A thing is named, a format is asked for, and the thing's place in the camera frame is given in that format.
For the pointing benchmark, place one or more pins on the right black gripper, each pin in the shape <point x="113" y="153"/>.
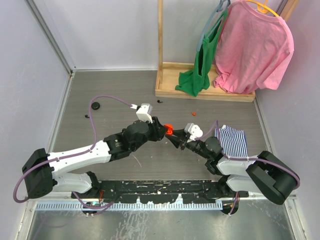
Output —
<point x="177" y="141"/>

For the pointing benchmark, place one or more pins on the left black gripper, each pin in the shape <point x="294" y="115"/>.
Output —
<point x="158" y="130"/>

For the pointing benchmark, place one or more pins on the orange earbud charging case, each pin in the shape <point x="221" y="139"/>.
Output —
<point x="169" y="129"/>

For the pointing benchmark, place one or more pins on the blue striped cloth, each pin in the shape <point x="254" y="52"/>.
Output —
<point x="233" y="141"/>

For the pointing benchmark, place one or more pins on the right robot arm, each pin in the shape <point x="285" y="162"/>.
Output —
<point x="227" y="156"/>

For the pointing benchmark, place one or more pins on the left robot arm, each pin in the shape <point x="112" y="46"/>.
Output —
<point x="52" y="172"/>

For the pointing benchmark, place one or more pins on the green tank top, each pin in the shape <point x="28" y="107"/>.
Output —
<point x="194" y="81"/>

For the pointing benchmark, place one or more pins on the wooden clothes rack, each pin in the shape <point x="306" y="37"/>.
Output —
<point x="168" y="76"/>

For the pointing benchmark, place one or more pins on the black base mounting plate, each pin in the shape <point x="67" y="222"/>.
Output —
<point x="159" y="191"/>

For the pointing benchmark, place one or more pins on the pink t-shirt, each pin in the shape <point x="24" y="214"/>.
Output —
<point x="253" y="52"/>

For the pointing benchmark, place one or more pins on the blue-grey hanger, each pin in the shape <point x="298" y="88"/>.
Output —
<point x="223" y="5"/>

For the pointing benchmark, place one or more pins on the yellow hanger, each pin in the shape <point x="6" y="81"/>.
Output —
<point x="263" y="8"/>

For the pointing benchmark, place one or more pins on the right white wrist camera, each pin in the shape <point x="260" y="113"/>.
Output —
<point x="194" y="132"/>

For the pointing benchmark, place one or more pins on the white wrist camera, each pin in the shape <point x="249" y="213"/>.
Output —
<point x="194" y="132"/>
<point x="143" y="112"/>

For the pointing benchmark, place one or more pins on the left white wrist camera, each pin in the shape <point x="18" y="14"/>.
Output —
<point x="143" y="112"/>

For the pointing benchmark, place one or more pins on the white cable duct strip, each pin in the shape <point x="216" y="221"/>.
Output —
<point x="176" y="206"/>

